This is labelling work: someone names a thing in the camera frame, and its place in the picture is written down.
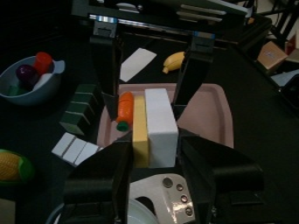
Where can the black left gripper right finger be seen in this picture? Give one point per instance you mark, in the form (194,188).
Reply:
(218,175)

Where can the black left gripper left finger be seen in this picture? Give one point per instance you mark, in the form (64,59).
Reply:
(98,180)

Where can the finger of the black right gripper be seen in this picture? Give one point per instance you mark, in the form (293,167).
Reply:
(197,70)
(104,67)

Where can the yellow white egg sushi toy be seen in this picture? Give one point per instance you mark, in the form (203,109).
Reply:
(159,125)

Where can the yellow toy banana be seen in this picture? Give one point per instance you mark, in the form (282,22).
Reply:
(174,61)

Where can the plain white toy block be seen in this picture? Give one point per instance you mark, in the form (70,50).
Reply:
(137,64)

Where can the white segmented toy block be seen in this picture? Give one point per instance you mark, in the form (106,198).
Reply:
(75,148)

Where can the orange toy carrot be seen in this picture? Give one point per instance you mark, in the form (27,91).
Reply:
(126,108)

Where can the dark green segmented toy block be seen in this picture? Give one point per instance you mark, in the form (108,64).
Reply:
(79,108)

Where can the red toy piece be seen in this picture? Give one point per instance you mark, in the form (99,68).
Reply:
(43,61)

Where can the pink plastic tray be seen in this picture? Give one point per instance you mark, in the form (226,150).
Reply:
(206,116)

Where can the white toy piece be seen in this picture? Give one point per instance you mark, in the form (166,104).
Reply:
(43,81)

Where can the brown cardboard box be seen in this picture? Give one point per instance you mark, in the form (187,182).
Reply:
(273,55)

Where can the purple toy piece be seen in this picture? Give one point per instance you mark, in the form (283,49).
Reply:
(26,74)

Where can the pale blue bowl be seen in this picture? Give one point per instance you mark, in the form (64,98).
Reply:
(35,97)

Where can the yellow toy corn green husk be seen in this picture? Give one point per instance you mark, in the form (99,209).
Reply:
(11,166)

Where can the green toy piece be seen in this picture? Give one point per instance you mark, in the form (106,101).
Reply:
(14,91)

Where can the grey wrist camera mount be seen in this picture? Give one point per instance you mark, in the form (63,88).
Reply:
(202,8)

